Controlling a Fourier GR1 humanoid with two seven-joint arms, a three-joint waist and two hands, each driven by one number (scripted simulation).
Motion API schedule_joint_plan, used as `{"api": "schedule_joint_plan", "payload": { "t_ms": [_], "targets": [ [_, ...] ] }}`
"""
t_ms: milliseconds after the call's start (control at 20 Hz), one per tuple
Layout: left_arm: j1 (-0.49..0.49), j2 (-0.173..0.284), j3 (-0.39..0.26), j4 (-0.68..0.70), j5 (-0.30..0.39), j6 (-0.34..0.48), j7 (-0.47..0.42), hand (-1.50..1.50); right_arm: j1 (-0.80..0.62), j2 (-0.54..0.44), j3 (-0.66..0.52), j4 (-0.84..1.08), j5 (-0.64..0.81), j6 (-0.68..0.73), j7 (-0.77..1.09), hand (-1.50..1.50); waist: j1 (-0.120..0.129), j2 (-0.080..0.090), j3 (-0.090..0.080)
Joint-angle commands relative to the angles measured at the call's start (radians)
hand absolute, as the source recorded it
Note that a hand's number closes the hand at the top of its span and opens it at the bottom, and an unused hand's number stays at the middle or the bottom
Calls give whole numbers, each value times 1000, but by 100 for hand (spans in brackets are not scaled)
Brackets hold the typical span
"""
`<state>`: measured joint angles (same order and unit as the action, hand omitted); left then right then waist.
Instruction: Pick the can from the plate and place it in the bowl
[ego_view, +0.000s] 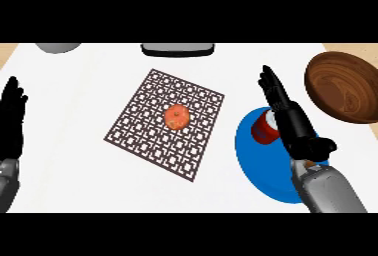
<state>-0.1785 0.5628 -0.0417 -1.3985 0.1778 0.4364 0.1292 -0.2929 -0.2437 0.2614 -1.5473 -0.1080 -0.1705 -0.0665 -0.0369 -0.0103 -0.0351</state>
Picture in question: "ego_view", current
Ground red can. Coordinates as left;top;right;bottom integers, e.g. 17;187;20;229
249;109;280;146

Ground grey and black appliance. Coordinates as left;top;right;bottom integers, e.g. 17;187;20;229
140;43;215;58

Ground grey round object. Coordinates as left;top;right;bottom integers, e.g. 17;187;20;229
33;43;82;55

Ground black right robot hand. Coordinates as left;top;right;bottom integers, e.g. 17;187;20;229
256;64;339;164

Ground orange fruit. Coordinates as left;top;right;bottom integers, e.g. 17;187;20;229
162;103;191;131

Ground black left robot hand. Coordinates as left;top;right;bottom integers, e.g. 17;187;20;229
0;76;29;161

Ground brown wooden bowl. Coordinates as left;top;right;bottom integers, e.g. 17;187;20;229
302;50;378;125

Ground blue plate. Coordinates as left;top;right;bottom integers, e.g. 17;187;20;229
233;106;330;204

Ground brown patterned placemat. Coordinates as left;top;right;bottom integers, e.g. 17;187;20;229
101;68;225;183

